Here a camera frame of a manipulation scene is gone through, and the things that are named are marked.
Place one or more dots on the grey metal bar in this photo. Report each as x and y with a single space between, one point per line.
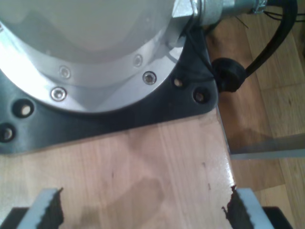
267 149

